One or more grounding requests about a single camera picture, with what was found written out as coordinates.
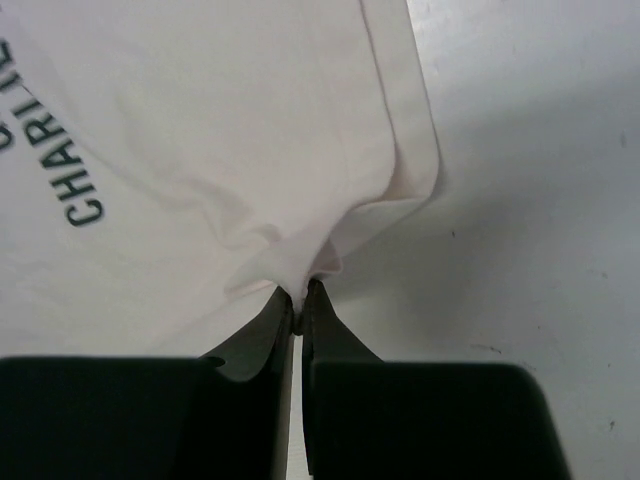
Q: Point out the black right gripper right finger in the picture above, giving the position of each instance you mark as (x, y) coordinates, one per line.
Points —
(367, 418)

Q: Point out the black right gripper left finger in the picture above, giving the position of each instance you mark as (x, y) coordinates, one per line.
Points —
(223, 415)

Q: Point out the white and green t-shirt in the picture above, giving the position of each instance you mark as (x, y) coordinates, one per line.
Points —
(164, 163)

